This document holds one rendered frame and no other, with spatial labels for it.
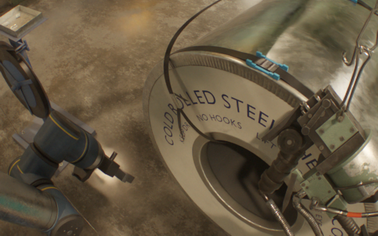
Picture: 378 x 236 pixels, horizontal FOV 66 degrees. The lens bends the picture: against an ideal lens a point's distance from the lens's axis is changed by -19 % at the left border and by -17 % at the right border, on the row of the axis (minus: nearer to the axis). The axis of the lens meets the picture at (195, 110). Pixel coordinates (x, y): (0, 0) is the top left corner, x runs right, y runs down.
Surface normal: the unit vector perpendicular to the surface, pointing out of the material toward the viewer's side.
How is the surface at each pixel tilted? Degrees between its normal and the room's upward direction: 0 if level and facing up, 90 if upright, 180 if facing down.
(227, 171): 46
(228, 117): 90
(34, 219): 89
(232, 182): 32
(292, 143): 58
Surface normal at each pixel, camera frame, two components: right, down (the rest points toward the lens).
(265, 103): -0.67, 0.55
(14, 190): 0.94, -0.33
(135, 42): -0.02, -0.68
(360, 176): -0.39, 0.14
